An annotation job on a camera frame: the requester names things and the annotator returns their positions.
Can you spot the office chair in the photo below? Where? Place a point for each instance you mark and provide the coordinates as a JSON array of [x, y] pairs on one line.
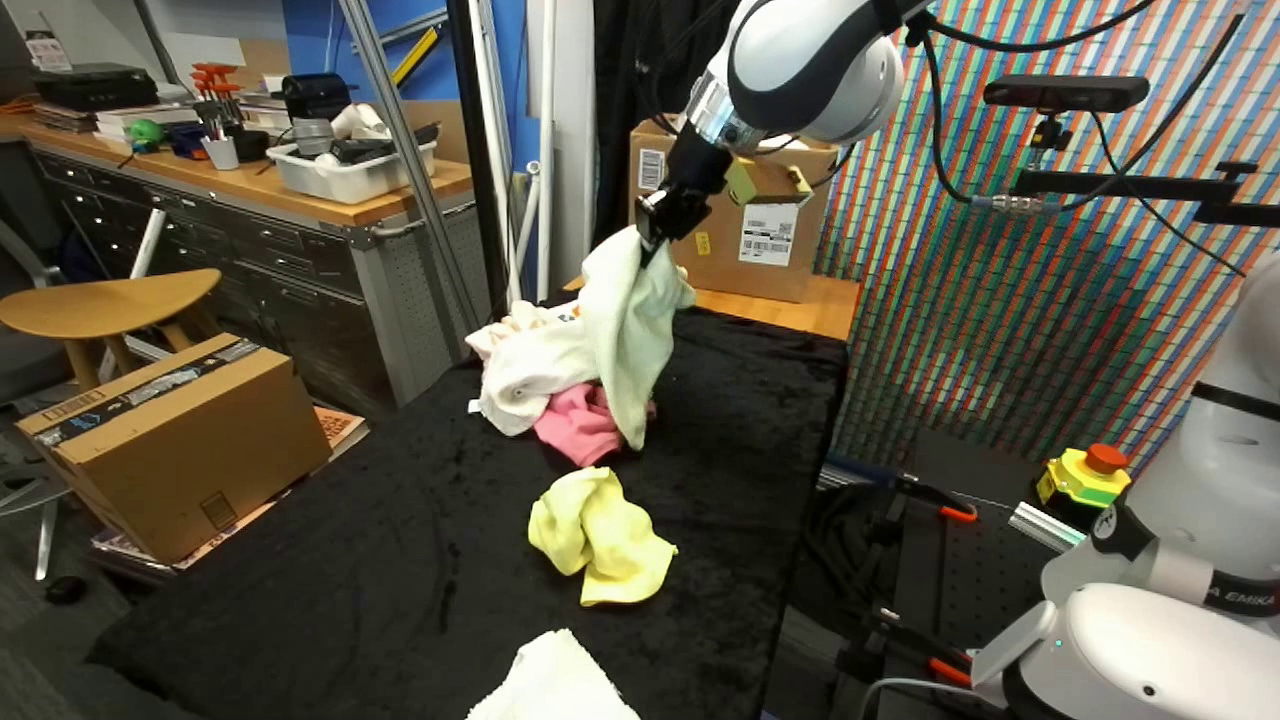
[[30, 500]]

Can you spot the pink cloth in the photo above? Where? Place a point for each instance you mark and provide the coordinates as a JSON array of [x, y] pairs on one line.
[[582, 428]]

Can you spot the black flat case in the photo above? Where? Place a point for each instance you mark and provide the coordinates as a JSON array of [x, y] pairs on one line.
[[95, 88]]

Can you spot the yellow emergency stop button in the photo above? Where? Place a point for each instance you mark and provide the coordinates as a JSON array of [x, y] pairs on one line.
[[1083, 480]]

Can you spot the white cloth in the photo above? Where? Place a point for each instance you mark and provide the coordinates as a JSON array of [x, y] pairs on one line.
[[525, 370]]

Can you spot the short aluminium profile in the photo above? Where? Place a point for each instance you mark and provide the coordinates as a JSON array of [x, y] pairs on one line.
[[1045, 525]]

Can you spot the cardboard box with black tape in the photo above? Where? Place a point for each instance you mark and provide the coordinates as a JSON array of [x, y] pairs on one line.
[[190, 450]]

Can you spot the cardboard box with white labels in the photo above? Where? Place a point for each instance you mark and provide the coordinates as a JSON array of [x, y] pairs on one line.
[[740, 255]]

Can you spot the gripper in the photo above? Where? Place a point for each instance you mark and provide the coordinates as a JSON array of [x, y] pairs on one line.
[[690, 175]]

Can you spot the white towel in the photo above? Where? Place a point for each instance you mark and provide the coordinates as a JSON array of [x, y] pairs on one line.
[[555, 682]]

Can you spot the white plastic bin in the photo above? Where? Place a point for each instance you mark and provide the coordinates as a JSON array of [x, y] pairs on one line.
[[345, 178]]

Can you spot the yellow cloth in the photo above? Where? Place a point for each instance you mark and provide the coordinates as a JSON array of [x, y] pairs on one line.
[[600, 540]]

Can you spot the white cup of pens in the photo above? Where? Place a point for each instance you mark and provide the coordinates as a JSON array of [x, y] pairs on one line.
[[221, 152]]

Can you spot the stack of books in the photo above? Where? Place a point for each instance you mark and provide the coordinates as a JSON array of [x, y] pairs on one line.
[[140, 120]]

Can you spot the aluminium frame bar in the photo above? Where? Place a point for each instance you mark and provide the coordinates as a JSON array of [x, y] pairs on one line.
[[400, 140]]

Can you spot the cream cloth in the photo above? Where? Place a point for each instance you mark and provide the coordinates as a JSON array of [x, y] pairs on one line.
[[632, 340]]

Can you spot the camera on mount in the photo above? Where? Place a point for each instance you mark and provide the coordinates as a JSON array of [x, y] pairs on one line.
[[1070, 93]]

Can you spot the wooden stool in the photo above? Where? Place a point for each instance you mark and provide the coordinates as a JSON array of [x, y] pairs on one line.
[[100, 305]]

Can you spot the workbench with drawers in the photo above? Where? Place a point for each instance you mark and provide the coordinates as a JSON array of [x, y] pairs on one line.
[[290, 250]]

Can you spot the black table cloth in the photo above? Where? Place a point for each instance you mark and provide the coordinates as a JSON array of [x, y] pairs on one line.
[[400, 560]]

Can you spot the green round object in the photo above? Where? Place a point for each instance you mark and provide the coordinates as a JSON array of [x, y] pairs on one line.
[[145, 133]]

